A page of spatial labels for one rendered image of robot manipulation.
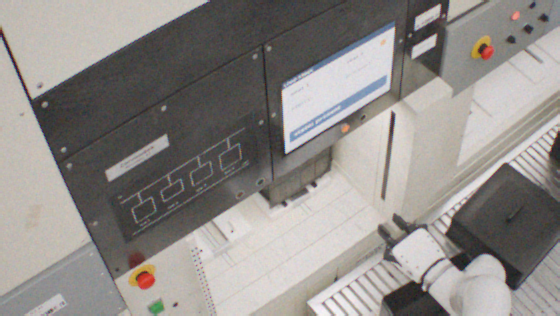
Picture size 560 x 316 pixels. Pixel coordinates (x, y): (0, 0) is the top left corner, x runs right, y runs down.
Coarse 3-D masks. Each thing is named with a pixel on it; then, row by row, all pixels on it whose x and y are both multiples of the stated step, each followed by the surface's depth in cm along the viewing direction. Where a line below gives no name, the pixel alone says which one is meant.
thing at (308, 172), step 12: (324, 156) 208; (300, 168) 204; (312, 168) 208; (324, 168) 213; (276, 180) 201; (288, 180) 204; (300, 180) 208; (312, 180) 213; (264, 192) 205; (276, 192) 205; (288, 192) 209; (276, 204) 209
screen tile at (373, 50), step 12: (384, 36) 148; (372, 48) 148; (384, 48) 151; (348, 60) 146; (360, 60) 148; (384, 60) 154; (360, 72) 151; (372, 72) 154; (348, 84) 151; (360, 84) 154
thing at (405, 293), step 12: (456, 264) 204; (468, 264) 199; (396, 288) 194; (408, 288) 197; (420, 288) 203; (384, 300) 193; (396, 300) 200; (408, 300) 205; (420, 300) 209; (432, 300) 208; (384, 312) 195; (396, 312) 207; (408, 312) 206; (420, 312) 206; (432, 312) 204; (444, 312) 206
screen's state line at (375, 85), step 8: (384, 80) 159; (368, 88) 157; (376, 88) 159; (352, 96) 155; (360, 96) 157; (336, 104) 154; (344, 104) 156; (328, 112) 154; (336, 112) 156; (312, 120) 152; (320, 120) 154; (296, 128) 150; (304, 128) 152; (312, 128) 154; (296, 136) 152
